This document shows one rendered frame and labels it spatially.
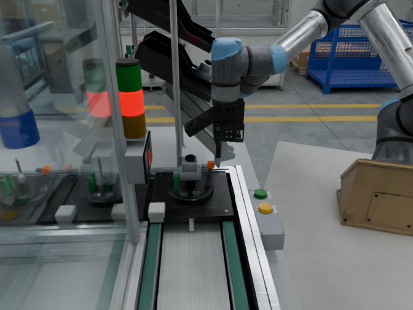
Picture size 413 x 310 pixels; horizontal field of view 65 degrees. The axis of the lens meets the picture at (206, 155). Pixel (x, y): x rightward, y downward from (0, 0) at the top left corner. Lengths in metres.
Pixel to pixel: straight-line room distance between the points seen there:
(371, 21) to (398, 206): 0.54
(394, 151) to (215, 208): 0.56
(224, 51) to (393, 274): 0.74
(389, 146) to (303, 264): 0.45
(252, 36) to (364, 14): 3.95
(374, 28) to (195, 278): 0.83
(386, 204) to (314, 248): 0.26
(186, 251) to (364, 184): 0.56
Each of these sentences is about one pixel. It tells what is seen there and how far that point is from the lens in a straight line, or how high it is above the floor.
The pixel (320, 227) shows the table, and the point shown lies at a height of 0.86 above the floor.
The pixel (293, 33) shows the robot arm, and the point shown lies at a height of 1.40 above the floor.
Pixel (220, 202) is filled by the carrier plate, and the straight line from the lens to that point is 0.98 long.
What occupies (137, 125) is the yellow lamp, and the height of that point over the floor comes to 1.29.
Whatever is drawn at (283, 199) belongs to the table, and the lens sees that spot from 1.21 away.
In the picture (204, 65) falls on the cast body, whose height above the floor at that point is 1.26.
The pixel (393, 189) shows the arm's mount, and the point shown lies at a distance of 1.10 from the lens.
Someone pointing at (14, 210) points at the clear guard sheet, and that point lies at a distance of 0.32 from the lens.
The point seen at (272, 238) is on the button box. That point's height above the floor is 0.94.
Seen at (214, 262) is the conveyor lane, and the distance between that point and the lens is 0.88.
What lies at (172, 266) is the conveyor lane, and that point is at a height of 0.92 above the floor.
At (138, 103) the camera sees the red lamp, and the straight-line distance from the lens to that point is 0.68.
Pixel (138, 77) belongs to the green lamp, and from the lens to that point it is 0.67.
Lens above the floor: 1.56
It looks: 29 degrees down
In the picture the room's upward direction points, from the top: straight up
